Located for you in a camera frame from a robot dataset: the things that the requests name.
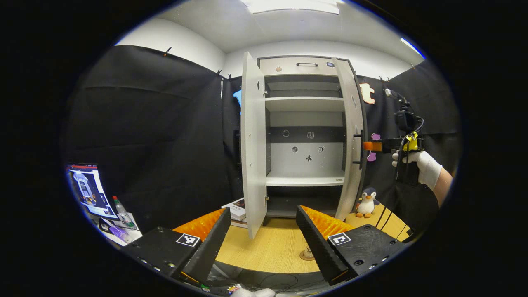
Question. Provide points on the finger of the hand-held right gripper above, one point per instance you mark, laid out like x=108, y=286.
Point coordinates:
x=373, y=146

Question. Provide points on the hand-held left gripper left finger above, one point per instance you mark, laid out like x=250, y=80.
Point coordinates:
x=208, y=247

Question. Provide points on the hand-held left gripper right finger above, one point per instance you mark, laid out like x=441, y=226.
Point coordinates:
x=317, y=247

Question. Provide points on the round brown coaster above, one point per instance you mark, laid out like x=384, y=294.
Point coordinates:
x=306, y=258

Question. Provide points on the grey cabinet door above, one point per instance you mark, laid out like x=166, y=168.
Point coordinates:
x=350, y=165
x=252, y=144

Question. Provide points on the grey cabinet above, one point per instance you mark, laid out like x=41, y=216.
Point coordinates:
x=305, y=119

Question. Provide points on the grey cabinet shelf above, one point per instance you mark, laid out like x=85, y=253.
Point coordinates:
x=305, y=104
x=305, y=181

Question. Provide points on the small green capped bottle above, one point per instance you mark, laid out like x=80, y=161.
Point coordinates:
x=123, y=212

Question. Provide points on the grey cabinet drawer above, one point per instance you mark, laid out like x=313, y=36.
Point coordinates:
x=288, y=69

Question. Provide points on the white covered book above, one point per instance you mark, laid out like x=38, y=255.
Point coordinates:
x=236, y=207

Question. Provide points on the penguin plush toy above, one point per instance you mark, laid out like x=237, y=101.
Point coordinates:
x=366, y=204

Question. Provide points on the narrow ceiling light panel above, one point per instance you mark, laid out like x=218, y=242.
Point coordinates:
x=412, y=47

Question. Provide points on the purple plastic item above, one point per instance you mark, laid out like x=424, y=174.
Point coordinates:
x=119, y=234

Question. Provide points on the computer monitor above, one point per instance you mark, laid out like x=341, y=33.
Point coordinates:
x=88, y=192

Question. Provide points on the large ceiling light panel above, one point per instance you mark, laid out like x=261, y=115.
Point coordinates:
x=293, y=5

